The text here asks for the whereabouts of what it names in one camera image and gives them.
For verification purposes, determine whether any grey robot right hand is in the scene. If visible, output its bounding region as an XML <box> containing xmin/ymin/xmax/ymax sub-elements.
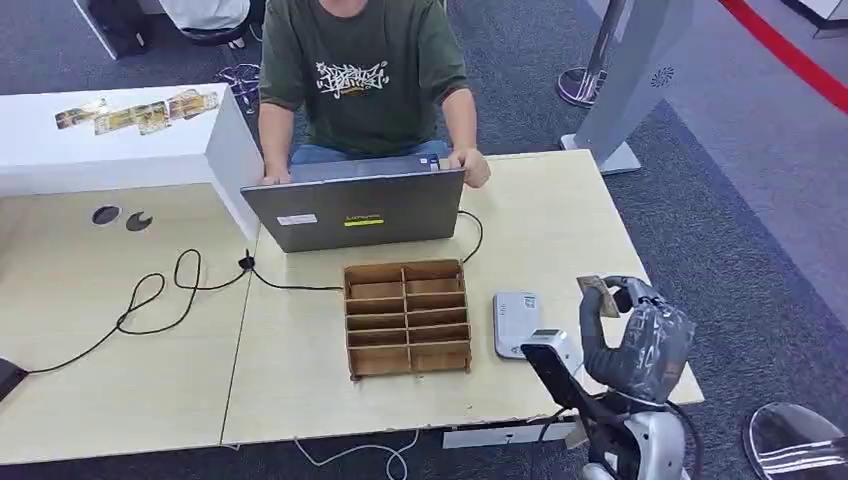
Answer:
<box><xmin>578</xmin><ymin>274</ymin><xmax>698</xmax><ymax>405</ymax></box>

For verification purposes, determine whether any brown printed card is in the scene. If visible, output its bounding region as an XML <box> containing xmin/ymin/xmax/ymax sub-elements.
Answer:
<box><xmin>576</xmin><ymin>274</ymin><xmax>622</xmax><ymax>319</ymax></box>

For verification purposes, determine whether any white card reader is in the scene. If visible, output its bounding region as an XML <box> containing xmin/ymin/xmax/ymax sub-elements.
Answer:
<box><xmin>492</xmin><ymin>291</ymin><xmax>543</xmax><ymax>361</ymax></box>

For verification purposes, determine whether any wooden card box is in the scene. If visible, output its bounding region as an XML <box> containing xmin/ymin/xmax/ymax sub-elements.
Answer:
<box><xmin>343</xmin><ymin>258</ymin><xmax>473</xmax><ymax>382</ymax></box>

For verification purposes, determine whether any person's left hand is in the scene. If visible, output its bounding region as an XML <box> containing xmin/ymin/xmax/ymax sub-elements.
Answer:
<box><xmin>448</xmin><ymin>146</ymin><xmax>493</xmax><ymax>190</ymax></box>

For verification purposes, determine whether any grey kiosk stand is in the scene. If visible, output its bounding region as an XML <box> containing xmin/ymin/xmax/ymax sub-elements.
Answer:
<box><xmin>561</xmin><ymin>0</ymin><xmax>694</xmax><ymax>177</ymax></box>

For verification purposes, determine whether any grey laptop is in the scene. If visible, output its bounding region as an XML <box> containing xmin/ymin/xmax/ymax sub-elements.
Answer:
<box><xmin>240</xmin><ymin>153</ymin><xmax>467</xmax><ymax>254</ymax></box>

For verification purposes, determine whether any white furniture corner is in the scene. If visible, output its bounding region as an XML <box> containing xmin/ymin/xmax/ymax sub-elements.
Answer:
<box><xmin>781</xmin><ymin>0</ymin><xmax>848</xmax><ymax>39</ymax></box>

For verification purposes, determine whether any person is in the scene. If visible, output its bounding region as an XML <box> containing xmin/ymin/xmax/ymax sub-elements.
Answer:
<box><xmin>256</xmin><ymin>0</ymin><xmax>493</xmax><ymax>190</ymax></box>
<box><xmin>157</xmin><ymin>0</ymin><xmax>266</xmax><ymax>49</ymax></box>

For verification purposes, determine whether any black bag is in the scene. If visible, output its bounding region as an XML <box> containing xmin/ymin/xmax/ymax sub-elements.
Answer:
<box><xmin>87</xmin><ymin>0</ymin><xmax>152</xmax><ymax>56</ymax></box>

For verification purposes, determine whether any black device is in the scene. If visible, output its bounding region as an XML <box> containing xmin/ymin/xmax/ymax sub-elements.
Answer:
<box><xmin>0</xmin><ymin>357</ymin><xmax>29</xmax><ymax>403</ymax></box>

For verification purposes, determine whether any black robot wrist cable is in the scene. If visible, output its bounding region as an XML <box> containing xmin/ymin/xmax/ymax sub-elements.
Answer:
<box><xmin>665</xmin><ymin>400</ymin><xmax>705</xmax><ymax>480</ymax></box>

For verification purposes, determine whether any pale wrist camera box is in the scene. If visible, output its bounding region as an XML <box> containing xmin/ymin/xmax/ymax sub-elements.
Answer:
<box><xmin>521</xmin><ymin>329</ymin><xmax>584</xmax><ymax>374</ymax></box>

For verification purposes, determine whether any metal desk bracket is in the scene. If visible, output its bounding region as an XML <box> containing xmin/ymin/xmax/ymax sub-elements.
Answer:
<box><xmin>442</xmin><ymin>421</ymin><xmax>578</xmax><ymax>450</ymax></box>

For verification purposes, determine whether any chrome stanchion post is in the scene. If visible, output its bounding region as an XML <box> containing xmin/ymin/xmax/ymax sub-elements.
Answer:
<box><xmin>556</xmin><ymin>0</ymin><xmax>631</xmax><ymax>109</ymax></box>

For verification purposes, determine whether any white cable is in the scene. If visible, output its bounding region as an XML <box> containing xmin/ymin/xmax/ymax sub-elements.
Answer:
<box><xmin>293</xmin><ymin>428</ymin><xmax>421</xmax><ymax>480</ymax></box>

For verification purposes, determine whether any black desk cable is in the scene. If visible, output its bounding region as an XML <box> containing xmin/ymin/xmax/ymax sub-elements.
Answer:
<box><xmin>26</xmin><ymin>210</ymin><xmax>485</xmax><ymax>376</ymax></box>

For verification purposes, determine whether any tangled floor cable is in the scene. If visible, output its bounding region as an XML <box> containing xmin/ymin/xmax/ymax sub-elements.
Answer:
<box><xmin>215</xmin><ymin>62</ymin><xmax>262</xmax><ymax>114</ymax></box>

